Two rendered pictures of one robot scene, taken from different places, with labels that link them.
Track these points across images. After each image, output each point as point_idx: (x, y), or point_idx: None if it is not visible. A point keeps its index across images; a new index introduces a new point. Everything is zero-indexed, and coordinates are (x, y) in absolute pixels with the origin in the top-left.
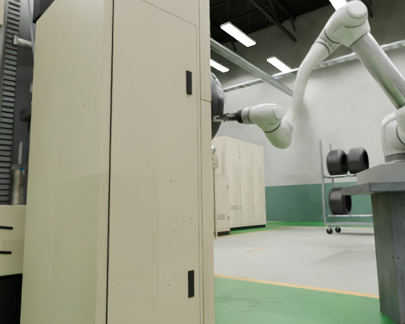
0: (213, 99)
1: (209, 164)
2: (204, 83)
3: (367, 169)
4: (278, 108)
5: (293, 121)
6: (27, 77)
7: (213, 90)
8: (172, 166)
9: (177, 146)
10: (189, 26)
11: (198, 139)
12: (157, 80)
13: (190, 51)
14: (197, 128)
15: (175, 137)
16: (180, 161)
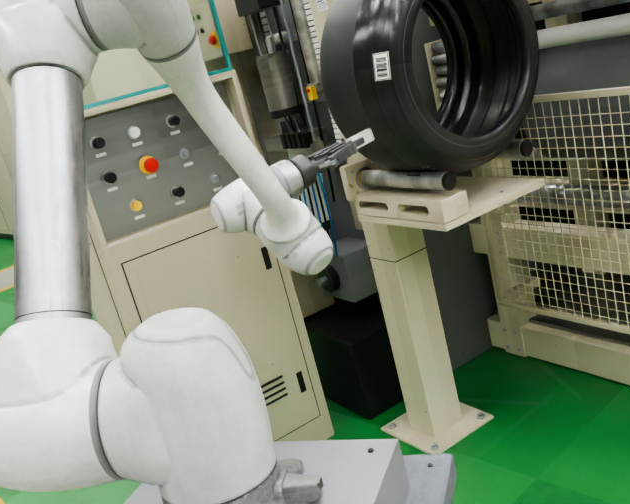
0: (349, 92)
1: (124, 318)
2: (91, 229)
3: (278, 442)
4: (210, 210)
5: (269, 221)
6: (303, 72)
7: (345, 68)
8: (108, 313)
9: (104, 297)
10: None
11: (110, 290)
12: None
13: None
14: (104, 280)
15: (100, 288)
16: (109, 310)
